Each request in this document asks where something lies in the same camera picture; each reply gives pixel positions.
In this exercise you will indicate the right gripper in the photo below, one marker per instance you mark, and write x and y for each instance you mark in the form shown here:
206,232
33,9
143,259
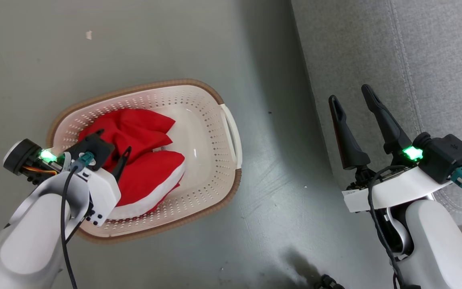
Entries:
395,188

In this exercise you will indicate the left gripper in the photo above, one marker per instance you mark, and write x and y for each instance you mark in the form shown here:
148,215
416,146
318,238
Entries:
104,192

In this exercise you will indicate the red and white garment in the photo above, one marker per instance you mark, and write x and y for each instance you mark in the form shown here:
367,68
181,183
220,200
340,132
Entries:
142,132

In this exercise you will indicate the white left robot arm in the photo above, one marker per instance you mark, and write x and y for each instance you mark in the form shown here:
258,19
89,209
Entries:
26,241

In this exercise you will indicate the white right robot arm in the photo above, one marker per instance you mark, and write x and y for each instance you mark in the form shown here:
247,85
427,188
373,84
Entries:
443,249

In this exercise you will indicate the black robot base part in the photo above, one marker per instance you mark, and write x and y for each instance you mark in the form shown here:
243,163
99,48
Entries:
329,283

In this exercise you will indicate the cream perforated laundry basket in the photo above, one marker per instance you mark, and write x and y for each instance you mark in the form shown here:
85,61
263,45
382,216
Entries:
211,132

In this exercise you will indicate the grey fabric sofa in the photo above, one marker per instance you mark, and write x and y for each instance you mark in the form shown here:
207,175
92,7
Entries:
375,48

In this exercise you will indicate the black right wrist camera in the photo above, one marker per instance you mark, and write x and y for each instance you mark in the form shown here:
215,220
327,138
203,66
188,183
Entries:
447,156

